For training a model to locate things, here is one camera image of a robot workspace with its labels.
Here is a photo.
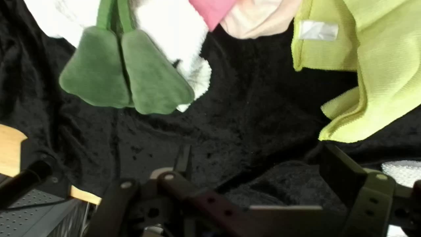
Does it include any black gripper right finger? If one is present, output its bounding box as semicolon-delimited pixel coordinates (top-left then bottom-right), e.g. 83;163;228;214
321;147;394;237

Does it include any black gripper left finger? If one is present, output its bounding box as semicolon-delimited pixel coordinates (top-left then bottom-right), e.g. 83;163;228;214
83;179;140;237

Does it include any white cloth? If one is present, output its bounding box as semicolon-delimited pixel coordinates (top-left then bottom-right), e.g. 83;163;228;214
382;160;421;186

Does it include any orange plush carrot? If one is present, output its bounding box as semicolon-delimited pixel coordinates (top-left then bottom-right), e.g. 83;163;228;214
60;0;195;114

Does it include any white towel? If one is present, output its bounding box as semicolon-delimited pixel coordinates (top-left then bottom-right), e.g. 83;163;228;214
24;0;212;111

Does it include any bright pink cloth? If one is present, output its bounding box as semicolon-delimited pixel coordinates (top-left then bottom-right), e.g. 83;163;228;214
190;0;237;31

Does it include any pale peach cloth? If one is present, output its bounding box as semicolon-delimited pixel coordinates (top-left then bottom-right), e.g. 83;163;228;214
220;0;303;39

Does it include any black vertical pole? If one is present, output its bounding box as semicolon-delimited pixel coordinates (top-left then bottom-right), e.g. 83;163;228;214
0;160;53;209

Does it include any black table cloth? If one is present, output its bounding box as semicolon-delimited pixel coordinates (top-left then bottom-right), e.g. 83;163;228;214
0;0;421;211

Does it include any yellow green cloth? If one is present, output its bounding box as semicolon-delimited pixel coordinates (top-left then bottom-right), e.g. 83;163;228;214
291;0;421;143

